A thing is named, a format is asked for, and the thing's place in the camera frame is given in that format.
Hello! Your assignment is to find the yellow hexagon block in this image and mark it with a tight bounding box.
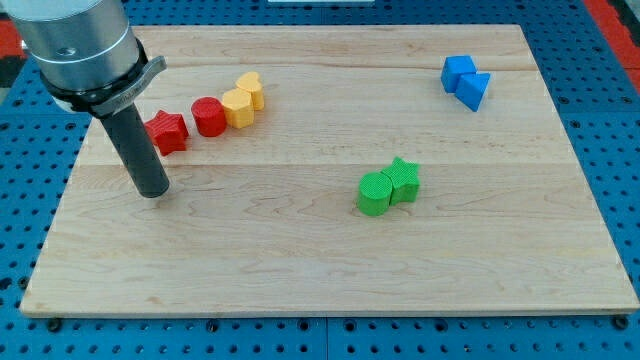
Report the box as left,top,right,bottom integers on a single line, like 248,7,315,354
222,88,255,129

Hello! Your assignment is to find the blue triangle block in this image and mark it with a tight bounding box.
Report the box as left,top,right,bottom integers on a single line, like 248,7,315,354
455,73,491,112

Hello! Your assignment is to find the green cylinder block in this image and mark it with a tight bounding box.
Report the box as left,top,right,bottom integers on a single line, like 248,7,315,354
357,172,392,216

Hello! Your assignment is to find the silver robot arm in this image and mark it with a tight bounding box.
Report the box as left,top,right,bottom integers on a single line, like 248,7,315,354
1,0,167,118

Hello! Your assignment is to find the yellow heart block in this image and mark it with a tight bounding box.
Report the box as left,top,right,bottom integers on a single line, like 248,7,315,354
235,71,265,110

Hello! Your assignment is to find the blue cube block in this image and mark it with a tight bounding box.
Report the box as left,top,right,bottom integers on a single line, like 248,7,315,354
440,55,477,93

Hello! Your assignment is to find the red cylinder block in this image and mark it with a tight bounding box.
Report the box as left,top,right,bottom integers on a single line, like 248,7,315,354
191,97,227,137

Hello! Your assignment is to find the green star block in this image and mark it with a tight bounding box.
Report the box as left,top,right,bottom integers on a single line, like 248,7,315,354
381,157,421,206

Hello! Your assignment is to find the wooden board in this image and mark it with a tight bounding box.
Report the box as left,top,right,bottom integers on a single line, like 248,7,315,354
21,25,639,319

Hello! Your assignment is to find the dark cylindrical pointer tool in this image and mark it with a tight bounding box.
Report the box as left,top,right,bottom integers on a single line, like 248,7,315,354
100,104,170,198

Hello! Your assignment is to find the red star block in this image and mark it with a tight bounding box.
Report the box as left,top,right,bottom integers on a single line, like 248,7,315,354
144,110,189,156

